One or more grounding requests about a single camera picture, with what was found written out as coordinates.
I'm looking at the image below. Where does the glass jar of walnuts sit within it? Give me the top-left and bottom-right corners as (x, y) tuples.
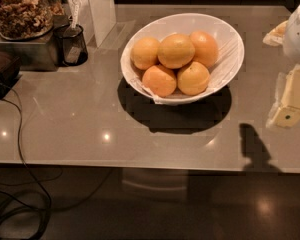
(0, 0), (53, 41)

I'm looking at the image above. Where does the orange back right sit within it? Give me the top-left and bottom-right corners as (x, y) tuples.
(190, 31), (219, 68)

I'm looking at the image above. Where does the white ceramic bowl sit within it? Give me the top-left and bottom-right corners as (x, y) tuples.
(120, 13), (245, 105)

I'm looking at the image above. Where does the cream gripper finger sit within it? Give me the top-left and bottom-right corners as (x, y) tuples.
(263, 21), (287, 47)
(266, 64), (300, 128)

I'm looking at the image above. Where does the orange front left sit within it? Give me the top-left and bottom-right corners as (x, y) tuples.
(142, 65), (177, 97)

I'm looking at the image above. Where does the orange front right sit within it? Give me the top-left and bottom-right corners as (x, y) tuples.
(177, 61), (210, 96)

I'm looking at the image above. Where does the black cable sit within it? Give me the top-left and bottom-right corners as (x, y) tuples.
(0, 82), (114, 240)

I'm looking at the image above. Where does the black mesh cup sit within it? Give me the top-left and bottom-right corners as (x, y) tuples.
(53, 24), (88, 67)

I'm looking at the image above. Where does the dark brown box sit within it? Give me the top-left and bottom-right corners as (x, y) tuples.
(0, 52), (21, 99)

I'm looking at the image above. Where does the white plastic utensil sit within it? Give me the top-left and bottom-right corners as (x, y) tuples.
(63, 0), (80, 38)

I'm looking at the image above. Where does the orange top centre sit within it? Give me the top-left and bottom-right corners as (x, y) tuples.
(158, 34), (195, 69)

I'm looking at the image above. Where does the orange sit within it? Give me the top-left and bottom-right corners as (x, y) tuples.
(158, 34), (195, 69)
(190, 31), (219, 68)
(177, 61), (210, 96)
(142, 65), (177, 97)
(130, 37), (160, 70)

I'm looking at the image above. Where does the white rounded gripper body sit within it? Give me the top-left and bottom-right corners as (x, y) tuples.
(283, 5), (300, 64)

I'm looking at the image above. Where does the orange far left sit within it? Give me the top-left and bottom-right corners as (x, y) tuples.
(130, 37), (160, 70)

